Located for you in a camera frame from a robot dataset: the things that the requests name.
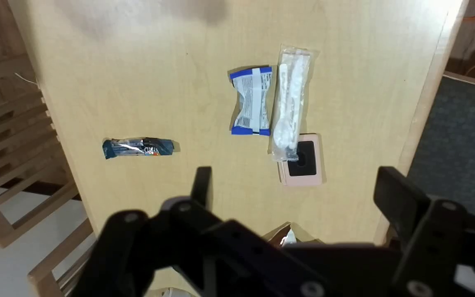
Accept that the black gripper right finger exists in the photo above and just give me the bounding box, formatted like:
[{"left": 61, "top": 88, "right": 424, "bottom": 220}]
[{"left": 373, "top": 167, "right": 430, "bottom": 241}]

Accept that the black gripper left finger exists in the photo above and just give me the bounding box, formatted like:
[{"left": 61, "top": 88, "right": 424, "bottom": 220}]
[{"left": 189, "top": 167, "right": 211, "bottom": 208}]

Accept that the dark blue snack bar packet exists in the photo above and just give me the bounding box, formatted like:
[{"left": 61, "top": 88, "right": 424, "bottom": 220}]
[{"left": 102, "top": 137, "right": 175, "bottom": 159}]

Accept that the clear plastic long packet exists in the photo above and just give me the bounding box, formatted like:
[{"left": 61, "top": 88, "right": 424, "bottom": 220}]
[{"left": 270, "top": 48, "right": 313, "bottom": 162}]

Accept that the dark grey rug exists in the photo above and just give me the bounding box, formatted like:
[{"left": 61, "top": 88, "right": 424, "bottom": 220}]
[{"left": 407, "top": 78, "right": 475, "bottom": 213}]

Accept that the crumpled brown snack bag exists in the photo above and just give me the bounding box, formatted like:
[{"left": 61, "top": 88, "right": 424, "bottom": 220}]
[{"left": 264, "top": 221, "right": 320, "bottom": 248}]

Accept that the pink square with black pad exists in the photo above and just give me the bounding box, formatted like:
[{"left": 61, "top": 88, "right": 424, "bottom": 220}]
[{"left": 277, "top": 134, "right": 323, "bottom": 187}]

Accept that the wooden chair near robot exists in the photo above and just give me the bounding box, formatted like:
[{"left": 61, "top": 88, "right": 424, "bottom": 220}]
[{"left": 0, "top": 0, "right": 92, "bottom": 297}]

